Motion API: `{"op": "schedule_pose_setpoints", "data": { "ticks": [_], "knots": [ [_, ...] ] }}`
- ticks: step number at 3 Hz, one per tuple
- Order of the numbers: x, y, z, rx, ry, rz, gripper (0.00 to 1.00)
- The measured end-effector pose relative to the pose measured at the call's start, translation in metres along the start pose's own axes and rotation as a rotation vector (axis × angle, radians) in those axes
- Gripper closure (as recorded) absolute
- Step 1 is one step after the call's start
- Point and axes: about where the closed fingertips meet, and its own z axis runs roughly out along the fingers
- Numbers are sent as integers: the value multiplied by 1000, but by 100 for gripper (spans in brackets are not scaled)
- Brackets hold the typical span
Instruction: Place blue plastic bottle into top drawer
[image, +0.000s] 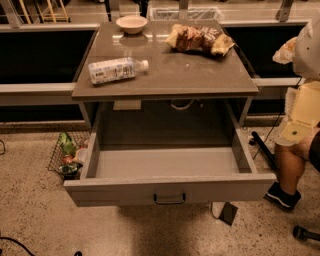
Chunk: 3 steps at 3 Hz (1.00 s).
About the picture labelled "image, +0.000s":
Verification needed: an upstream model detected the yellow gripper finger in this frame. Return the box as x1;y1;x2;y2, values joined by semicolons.
272;37;296;64
275;81;320;146

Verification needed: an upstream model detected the clear plastic water bottle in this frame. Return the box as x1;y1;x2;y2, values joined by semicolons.
88;57;149;85

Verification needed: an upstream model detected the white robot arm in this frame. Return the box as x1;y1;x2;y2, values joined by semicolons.
273;16;320;146

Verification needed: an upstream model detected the open grey top drawer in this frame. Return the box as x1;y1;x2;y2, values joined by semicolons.
63;99;277;208

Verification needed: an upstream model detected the person's bare leg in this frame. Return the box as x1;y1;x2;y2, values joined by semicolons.
275;128;320;195

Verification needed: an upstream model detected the black tripod leg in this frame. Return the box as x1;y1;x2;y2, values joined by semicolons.
249;131;277;171

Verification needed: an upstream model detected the crumpled chip bag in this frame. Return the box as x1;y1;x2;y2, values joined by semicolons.
165;24;234;56

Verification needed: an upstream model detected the black sneaker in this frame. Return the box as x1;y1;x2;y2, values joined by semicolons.
264;182;301;211

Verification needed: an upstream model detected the grey cabinet with countertop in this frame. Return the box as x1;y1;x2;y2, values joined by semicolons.
71;19;260;129

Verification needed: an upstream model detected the black caster wheel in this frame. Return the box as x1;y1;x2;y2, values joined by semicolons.
293;226;320;241

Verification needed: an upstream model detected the black floor plate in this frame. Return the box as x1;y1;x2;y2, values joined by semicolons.
219;202;238;226

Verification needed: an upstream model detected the beige ceramic bowl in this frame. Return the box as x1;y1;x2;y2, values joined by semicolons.
116;15;148;35

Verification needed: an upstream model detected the yellow chair in background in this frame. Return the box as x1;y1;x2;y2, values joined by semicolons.
16;0;71;24

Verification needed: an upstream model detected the black cable on right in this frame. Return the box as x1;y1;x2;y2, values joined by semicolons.
252;77;303;160

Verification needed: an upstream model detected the black cable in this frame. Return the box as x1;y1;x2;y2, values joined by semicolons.
0;235;83;256
252;77;303;160

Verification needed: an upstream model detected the black drawer handle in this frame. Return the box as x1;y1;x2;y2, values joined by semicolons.
153;193;186;205

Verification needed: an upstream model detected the wire basket with groceries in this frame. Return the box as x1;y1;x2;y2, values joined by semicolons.
48;131;90;181

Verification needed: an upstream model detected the black cable bottom left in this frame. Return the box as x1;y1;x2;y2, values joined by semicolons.
0;235;83;256

